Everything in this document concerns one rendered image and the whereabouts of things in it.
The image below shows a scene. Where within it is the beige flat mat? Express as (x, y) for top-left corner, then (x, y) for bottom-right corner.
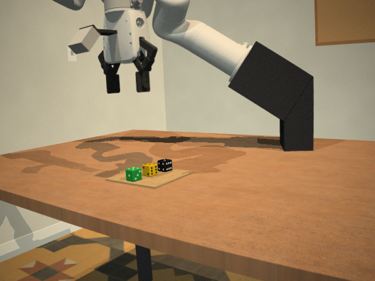
(106, 169), (194, 189)

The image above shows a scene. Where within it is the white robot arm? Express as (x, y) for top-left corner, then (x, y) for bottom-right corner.
(53, 0), (252, 82)

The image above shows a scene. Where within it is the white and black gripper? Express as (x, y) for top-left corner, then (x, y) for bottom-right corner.
(98, 8), (158, 94)

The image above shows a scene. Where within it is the green die with white pips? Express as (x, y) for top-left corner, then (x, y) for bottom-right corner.
(125, 167), (142, 182)

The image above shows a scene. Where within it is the yellow die with black pips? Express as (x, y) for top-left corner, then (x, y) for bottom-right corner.
(142, 163), (158, 177)

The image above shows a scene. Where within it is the black die with white pips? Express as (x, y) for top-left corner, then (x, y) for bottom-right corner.
(158, 159), (172, 172)

